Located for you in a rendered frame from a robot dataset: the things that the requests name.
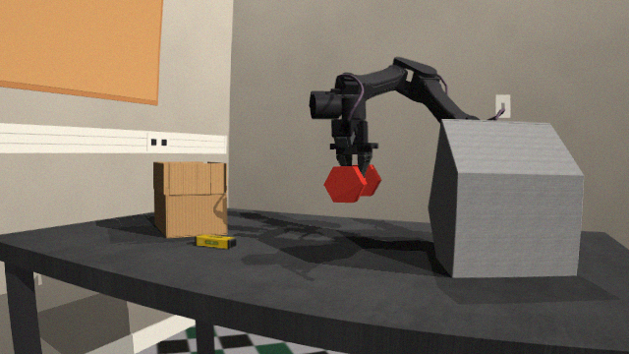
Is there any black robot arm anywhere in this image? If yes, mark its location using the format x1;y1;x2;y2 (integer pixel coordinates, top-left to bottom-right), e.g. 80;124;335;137
309;57;480;148

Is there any yellow pocket level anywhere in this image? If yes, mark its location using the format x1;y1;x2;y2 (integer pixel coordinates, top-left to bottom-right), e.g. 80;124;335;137
195;234;237;250

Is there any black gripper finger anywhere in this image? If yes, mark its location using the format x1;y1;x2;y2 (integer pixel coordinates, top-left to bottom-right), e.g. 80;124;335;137
336;154;352;166
357;154;372;178

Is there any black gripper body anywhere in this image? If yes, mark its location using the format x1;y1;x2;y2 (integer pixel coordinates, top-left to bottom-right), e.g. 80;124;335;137
330;143;378;155

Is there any brown cardboard box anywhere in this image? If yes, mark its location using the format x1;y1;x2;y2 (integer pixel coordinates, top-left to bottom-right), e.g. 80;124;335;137
153;161;227;238

